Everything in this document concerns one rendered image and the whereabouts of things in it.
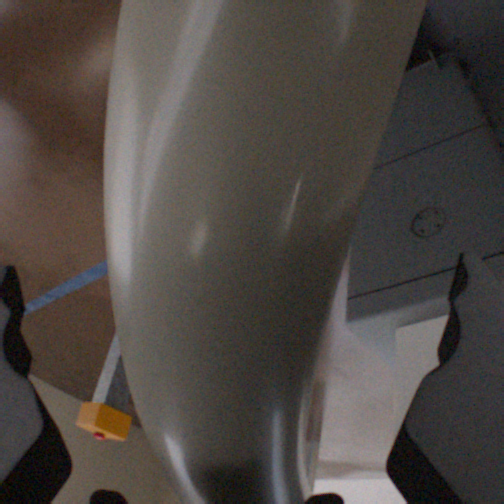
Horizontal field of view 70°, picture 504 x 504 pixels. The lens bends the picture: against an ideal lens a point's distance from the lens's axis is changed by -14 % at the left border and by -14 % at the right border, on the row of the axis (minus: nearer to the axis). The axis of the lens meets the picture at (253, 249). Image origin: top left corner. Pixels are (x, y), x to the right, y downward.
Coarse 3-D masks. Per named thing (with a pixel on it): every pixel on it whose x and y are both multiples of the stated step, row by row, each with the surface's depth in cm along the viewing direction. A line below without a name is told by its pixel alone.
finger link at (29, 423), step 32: (0, 288) 9; (0, 320) 8; (0, 352) 7; (0, 384) 7; (32, 384) 7; (0, 416) 6; (32, 416) 6; (0, 448) 5; (32, 448) 6; (64, 448) 7; (0, 480) 5; (32, 480) 6; (64, 480) 6
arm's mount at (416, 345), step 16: (432, 320) 72; (400, 336) 75; (416, 336) 72; (432, 336) 70; (400, 352) 73; (416, 352) 70; (432, 352) 68; (400, 368) 71; (416, 368) 68; (432, 368) 66; (400, 384) 69; (416, 384) 66; (400, 400) 67; (400, 416) 65
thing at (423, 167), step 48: (432, 96) 101; (384, 144) 103; (432, 144) 91; (480, 144) 80; (384, 192) 93; (432, 192) 83; (480, 192) 74; (384, 240) 84; (432, 240) 76; (480, 240) 68; (384, 288) 77; (432, 288) 70; (384, 336) 80
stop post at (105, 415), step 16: (112, 352) 124; (112, 368) 118; (112, 384) 114; (96, 400) 113; (112, 400) 112; (80, 416) 110; (96, 416) 105; (112, 416) 108; (128, 416) 113; (96, 432) 108; (112, 432) 106
